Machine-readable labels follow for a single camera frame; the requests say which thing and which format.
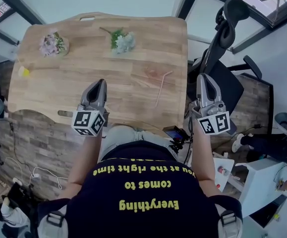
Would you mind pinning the white side table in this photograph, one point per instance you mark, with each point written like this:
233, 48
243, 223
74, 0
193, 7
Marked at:
259, 177

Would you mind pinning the person's right forearm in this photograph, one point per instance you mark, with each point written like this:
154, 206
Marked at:
202, 157

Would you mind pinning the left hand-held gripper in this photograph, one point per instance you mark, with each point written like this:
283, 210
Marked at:
82, 119

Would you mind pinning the small orange object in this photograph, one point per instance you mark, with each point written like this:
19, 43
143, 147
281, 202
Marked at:
280, 185

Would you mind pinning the white green flower bouquet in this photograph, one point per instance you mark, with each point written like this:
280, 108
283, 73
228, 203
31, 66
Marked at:
124, 42

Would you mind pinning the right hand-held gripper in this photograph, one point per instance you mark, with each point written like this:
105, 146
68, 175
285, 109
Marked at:
215, 124

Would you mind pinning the purple flower bouquet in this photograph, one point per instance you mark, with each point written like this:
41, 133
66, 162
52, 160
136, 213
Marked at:
51, 43

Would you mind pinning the black waist device blue screen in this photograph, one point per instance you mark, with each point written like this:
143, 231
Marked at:
174, 134

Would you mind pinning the pink straw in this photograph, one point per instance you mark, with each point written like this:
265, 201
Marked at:
160, 90

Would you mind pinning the person's black printed t-shirt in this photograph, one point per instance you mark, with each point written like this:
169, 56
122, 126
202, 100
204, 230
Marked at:
143, 197

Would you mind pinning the person's left forearm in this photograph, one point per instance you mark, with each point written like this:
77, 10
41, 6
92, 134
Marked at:
83, 162

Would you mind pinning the black cabinet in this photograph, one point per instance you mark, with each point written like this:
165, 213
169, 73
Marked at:
267, 212

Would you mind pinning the black office chair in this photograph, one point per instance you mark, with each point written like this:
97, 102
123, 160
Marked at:
227, 88

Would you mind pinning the person's light jeans legs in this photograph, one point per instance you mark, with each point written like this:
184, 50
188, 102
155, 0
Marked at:
123, 137

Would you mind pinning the small yellow object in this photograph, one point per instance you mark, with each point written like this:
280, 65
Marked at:
24, 71

